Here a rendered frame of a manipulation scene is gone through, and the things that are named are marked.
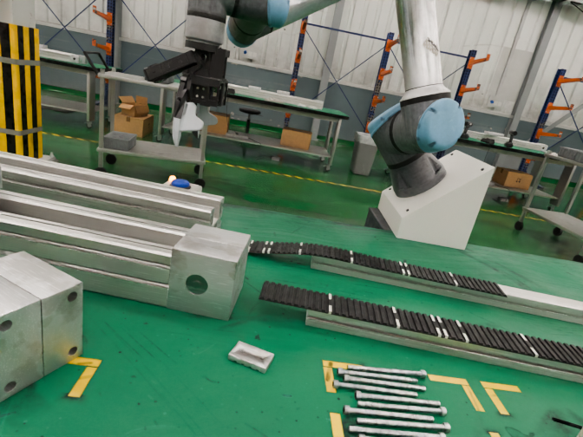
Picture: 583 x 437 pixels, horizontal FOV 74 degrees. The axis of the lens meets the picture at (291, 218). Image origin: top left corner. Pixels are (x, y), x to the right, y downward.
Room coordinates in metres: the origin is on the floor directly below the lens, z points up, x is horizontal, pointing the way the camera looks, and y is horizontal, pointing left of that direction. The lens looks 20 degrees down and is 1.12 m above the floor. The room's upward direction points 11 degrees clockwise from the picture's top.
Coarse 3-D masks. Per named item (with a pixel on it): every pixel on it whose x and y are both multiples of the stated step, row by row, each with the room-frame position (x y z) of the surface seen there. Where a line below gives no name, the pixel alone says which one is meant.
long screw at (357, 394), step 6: (354, 396) 0.37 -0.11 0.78; (360, 396) 0.36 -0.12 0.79; (366, 396) 0.37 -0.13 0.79; (372, 396) 0.37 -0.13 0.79; (378, 396) 0.37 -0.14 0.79; (384, 396) 0.37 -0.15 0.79; (390, 396) 0.37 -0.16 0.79; (408, 402) 0.37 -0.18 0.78; (414, 402) 0.37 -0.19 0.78; (420, 402) 0.38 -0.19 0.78; (426, 402) 0.38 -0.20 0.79; (432, 402) 0.38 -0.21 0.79; (438, 402) 0.38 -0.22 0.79
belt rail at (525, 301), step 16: (336, 272) 0.68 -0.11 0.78; (352, 272) 0.68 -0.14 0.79; (368, 272) 0.69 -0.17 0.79; (384, 272) 0.68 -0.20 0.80; (416, 288) 0.68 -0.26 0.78; (432, 288) 0.68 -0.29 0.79; (448, 288) 0.68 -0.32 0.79; (512, 288) 0.71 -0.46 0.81; (496, 304) 0.68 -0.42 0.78; (512, 304) 0.67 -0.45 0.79; (528, 304) 0.67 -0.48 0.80; (544, 304) 0.67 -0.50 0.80; (560, 304) 0.68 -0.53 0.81; (576, 304) 0.69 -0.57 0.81; (576, 320) 0.67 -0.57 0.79
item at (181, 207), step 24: (24, 168) 0.69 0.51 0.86; (48, 168) 0.74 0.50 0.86; (72, 168) 0.74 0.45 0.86; (24, 192) 0.67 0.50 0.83; (48, 192) 0.66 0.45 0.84; (72, 192) 0.67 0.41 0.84; (96, 192) 0.66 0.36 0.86; (120, 192) 0.66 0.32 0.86; (144, 192) 0.73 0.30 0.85; (168, 192) 0.73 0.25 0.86; (192, 192) 0.74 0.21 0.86; (144, 216) 0.66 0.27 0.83; (168, 216) 0.66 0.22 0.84; (192, 216) 0.67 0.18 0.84; (216, 216) 0.73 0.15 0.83
